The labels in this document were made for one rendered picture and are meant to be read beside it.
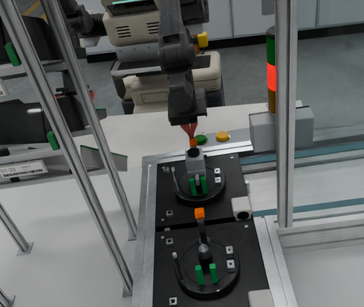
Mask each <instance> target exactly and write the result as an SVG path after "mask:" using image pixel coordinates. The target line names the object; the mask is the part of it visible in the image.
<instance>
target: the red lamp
mask: <svg viewBox="0 0 364 307"><path fill-rule="evenodd" d="M267 85H268V87H269V89H271V90H273V91H276V79H275V66H273V65H270V64H269V63H268V62H267Z"/></svg>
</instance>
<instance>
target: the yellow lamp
mask: <svg viewBox="0 0 364 307"><path fill-rule="evenodd" d="M268 109H269V111H270V112H272V113H274V114H276V91H273V90H271V89H269V87H268Z"/></svg>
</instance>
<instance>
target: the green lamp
mask: <svg viewBox="0 0 364 307"><path fill-rule="evenodd" d="M266 39H267V62H268V63H269V64H270V65H273V66H275V38H270V37H269V36H268V35H266Z"/></svg>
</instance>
